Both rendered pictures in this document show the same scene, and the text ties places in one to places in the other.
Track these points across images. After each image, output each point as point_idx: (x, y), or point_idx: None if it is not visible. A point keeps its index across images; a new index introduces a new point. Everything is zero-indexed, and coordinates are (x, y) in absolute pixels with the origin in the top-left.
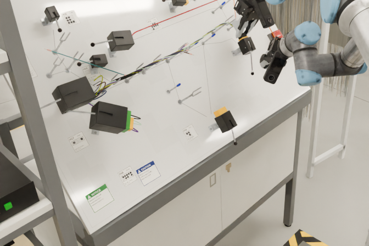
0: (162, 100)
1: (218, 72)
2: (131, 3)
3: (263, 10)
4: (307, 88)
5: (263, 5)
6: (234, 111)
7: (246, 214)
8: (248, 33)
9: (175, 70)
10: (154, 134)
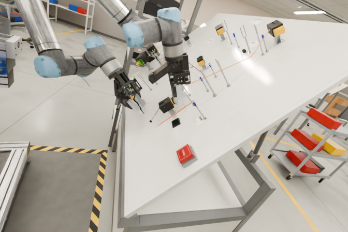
0: (154, 83)
1: None
2: (203, 55)
3: (159, 68)
4: (126, 210)
5: (163, 66)
6: (137, 119)
7: (114, 190)
8: (173, 100)
9: (167, 83)
10: (142, 85)
